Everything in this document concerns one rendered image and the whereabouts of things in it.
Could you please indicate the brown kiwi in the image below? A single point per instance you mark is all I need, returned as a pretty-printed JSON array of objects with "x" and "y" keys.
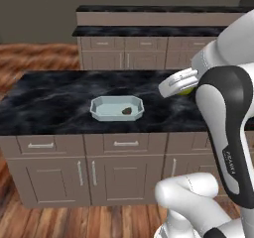
[{"x": 126, "y": 110}]

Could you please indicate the grey drawer front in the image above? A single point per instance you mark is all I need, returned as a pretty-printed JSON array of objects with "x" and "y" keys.
[
  {"x": 152, "y": 143},
  {"x": 66, "y": 145},
  {"x": 185, "y": 142}
]

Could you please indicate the pale blue tupperware container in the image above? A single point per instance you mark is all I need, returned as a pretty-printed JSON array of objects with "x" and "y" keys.
[{"x": 109, "y": 111}]

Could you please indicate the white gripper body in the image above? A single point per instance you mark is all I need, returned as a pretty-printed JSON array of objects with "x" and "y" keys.
[{"x": 178, "y": 81}]

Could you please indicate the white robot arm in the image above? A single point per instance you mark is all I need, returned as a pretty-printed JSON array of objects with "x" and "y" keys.
[{"x": 215, "y": 116}]

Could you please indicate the green pear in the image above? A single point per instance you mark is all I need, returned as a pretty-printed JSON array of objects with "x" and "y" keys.
[{"x": 186, "y": 91}]

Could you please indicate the grey cupboard run, black top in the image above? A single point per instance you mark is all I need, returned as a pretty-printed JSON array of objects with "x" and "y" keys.
[{"x": 139, "y": 47}]

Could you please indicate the grey cupboard door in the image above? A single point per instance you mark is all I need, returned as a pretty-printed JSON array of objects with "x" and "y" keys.
[
  {"x": 191, "y": 166},
  {"x": 46, "y": 182},
  {"x": 129, "y": 179}
]

